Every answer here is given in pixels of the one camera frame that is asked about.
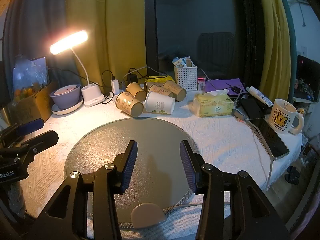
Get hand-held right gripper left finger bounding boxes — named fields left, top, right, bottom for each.
left=24, top=140, right=138, bottom=240

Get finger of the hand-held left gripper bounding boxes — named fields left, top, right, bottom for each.
left=0, top=118, right=45, bottom=148
left=14, top=130, right=59, bottom=164

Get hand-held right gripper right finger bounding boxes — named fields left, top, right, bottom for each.
left=179, top=140, right=293, bottom=240

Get brown printed paper cup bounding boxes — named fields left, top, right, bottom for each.
left=147, top=84, right=175, bottom=99
left=115, top=91, right=144, bottom=118
left=126, top=82, right=147, bottom=102
left=143, top=81, right=157, bottom=93
left=162, top=80, right=187, bottom=102

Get white printed paper cup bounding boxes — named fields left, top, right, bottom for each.
left=145, top=91, right=175, bottom=115

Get cardboard box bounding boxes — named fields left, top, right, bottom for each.
left=7, top=81, right=54, bottom=130

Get white textured tablecloth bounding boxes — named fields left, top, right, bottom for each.
left=19, top=90, right=310, bottom=240

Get white plate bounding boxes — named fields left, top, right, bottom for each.
left=51, top=96, right=84, bottom=116

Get purple bowl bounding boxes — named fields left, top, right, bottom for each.
left=49, top=84, right=82, bottom=110

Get clear plastic bag of fruit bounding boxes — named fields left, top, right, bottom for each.
left=12, top=55, right=49, bottom=101

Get grey round puck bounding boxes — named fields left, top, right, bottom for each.
left=132, top=202, right=167, bottom=229

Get white desk lamp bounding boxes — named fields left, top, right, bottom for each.
left=49, top=30, right=107, bottom=108

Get yellow tissue pack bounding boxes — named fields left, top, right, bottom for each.
left=192, top=90, right=234, bottom=118

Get white plug charger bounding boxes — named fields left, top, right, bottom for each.
left=110, top=79, right=121, bottom=94

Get black pouch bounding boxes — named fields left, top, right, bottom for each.
left=239, top=99, right=267, bottom=120

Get white plastic basket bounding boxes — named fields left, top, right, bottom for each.
left=174, top=64, right=198, bottom=91

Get purple cloth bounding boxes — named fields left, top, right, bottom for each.
left=204, top=78, right=247, bottom=97

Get black smartphone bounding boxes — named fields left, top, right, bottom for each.
left=247, top=117, right=290, bottom=161

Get yellow bag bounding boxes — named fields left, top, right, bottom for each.
left=145, top=75, right=174, bottom=84

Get white tube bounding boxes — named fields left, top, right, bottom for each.
left=246, top=86, right=274, bottom=107

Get grey curtain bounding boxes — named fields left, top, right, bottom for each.
left=2, top=0, right=73, bottom=87

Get packets in basket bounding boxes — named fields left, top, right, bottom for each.
left=172, top=57, right=196, bottom=68

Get white bear print mug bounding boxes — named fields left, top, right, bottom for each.
left=268, top=99, right=305, bottom=134

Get yellow curtain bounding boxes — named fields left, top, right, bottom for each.
left=64, top=0, right=148, bottom=91
left=255, top=0, right=297, bottom=103

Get dark monitor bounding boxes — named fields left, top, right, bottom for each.
left=296, top=54, right=320, bottom=98

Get white puck cable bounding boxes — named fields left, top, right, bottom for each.
left=164, top=203, right=206, bottom=214

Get white phone cable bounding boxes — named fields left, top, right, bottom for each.
left=246, top=120, right=274, bottom=191

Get black cable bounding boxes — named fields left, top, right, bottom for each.
left=101, top=70, right=116, bottom=89

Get white charger cable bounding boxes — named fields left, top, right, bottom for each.
left=122, top=66, right=168, bottom=81

